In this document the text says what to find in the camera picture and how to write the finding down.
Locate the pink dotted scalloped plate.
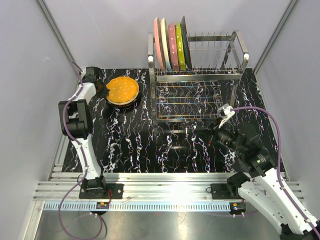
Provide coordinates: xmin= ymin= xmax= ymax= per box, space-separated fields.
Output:
xmin=168 ymin=22 xmax=180 ymax=72

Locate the slotted cable duct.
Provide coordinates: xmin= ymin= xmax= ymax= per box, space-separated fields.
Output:
xmin=43 ymin=201 xmax=231 ymax=212

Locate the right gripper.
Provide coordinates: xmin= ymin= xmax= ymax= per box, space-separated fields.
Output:
xmin=193 ymin=116 xmax=246 ymax=155

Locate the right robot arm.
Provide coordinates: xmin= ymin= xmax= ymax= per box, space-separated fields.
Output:
xmin=196 ymin=119 xmax=320 ymax=240

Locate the aluminium mounting rail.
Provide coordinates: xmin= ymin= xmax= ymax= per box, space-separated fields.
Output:
xmin=33 ymin=172 xmax=232 ymax=202

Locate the orange dotted scalloped plate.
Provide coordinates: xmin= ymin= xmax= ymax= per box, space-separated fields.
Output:
xmin=106 ymin=76 xmax=140 ymax=105

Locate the teal plate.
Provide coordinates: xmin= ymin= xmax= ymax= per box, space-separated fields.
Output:
xmin=180 ymin=16 xmax=192 ymax=70

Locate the cream and blue plate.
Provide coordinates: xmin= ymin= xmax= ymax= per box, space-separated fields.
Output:
xmin=160 ymin=18 xmax=172 ymax=72

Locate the right aluminium frame post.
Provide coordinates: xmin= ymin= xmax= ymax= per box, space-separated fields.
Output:
xmin=253 ymin=0 xmax=300 ymax=75

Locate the aluminium frame post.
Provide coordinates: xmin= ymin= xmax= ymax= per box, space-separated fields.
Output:
xmin=35 ymin=0 xmax=82 ymax=78
xmin=253 ymin=0 xmax=300 ymax=75

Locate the cream and pink plate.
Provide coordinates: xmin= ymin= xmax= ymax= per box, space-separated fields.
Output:
xmin=153 ymin=17 xmax=166 ymax=72

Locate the green dotted scalloped plate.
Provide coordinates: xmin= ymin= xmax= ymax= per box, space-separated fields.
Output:
xmin=175 ymin=22 xmax=186 ymax=72

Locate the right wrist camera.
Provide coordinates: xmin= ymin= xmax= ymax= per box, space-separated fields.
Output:
xmin=217 ymin=104 xmax=235 ymax=129

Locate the steel dish rack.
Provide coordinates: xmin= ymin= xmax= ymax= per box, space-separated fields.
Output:
xmin=148 ymin=30 xmax=249 ymax=127

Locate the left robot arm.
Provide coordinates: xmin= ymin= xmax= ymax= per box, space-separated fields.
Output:
xmin=58 ymin=66 xmax=113 ymax=199

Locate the tan yellow plate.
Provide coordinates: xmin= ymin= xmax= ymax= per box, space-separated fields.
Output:
xmin=106 ymin=90 xmax=141 ymax=107

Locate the black striped bottom plate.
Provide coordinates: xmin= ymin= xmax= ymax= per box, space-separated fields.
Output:
xmin=106 ymin=87 xmax=142 ymax=112

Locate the black marble mat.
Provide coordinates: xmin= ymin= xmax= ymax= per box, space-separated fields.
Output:
xmin=62 ymin=68 xmax=286 ymax=174

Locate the left aluminium frame post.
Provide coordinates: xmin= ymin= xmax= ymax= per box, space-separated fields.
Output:
xmin=35 ymin=0 xmax=82 ymax=78

